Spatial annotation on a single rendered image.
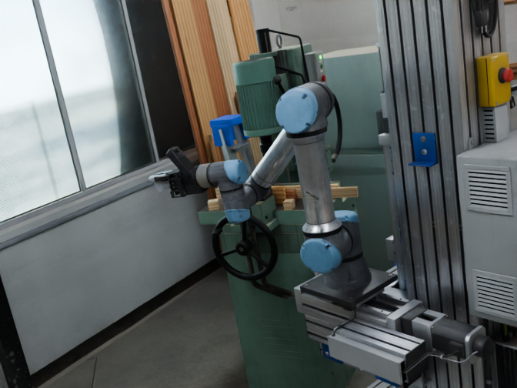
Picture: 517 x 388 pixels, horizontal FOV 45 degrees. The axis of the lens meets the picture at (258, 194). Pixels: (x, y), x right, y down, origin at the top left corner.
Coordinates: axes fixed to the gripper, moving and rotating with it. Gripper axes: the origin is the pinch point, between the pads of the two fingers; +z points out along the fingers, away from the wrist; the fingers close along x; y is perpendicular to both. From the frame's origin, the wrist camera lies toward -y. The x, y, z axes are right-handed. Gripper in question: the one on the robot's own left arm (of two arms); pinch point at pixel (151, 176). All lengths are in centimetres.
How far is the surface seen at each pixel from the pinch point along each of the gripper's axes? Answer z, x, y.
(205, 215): 25, 55, 35
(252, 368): 22, 52, 110
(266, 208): -8, 52, 32
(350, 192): -36, 73, 36
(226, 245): 19, 55, 49
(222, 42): 95, 220, -32
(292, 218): -16, 56, 39
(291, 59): -15, 93, -20
